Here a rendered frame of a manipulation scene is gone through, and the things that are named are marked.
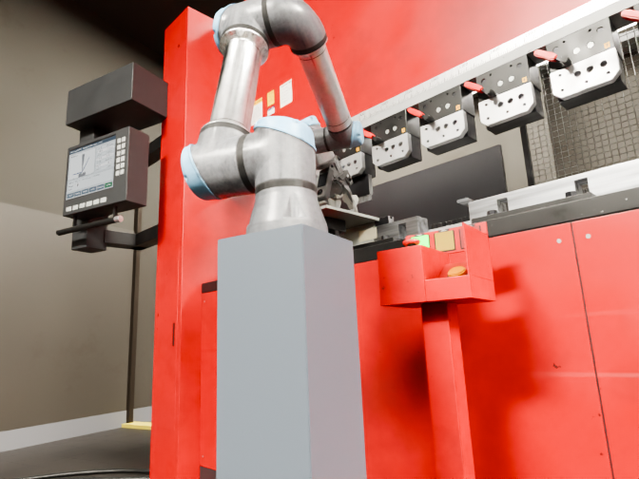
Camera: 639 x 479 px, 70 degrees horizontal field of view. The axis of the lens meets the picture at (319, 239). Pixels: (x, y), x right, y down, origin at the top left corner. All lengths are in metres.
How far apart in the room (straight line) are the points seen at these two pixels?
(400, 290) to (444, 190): 1.15
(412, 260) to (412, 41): 0.94
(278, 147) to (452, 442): 0.67
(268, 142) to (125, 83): 1.72
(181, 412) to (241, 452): 1.37
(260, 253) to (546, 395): 0.73
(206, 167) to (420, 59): 0.97
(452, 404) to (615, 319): 0.38
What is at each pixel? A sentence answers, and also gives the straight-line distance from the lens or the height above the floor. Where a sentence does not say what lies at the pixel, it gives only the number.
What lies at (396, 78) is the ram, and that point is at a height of 1.47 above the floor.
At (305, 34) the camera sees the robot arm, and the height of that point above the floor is 1.29.
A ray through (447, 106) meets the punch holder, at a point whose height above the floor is 1.28.
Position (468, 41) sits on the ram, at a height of 1.47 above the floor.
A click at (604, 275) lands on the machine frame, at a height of 0.70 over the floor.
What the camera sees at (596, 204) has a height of 0.85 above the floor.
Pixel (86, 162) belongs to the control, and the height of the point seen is 1.49.
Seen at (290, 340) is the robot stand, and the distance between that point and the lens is 0.72.
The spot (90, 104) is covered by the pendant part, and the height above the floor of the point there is 1.81.
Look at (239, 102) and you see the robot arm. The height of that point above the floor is 1.09.
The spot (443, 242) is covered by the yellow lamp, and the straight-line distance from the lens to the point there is 1.13.
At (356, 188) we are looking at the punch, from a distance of 1.71.
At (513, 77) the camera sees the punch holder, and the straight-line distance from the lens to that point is 1.47.
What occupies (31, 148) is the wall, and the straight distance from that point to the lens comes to 4.01.
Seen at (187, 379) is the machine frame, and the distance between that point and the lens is 2.15.
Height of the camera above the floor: 0.59
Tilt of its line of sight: 13 degrees up
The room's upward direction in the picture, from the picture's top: 2 degrees counter-clockwise
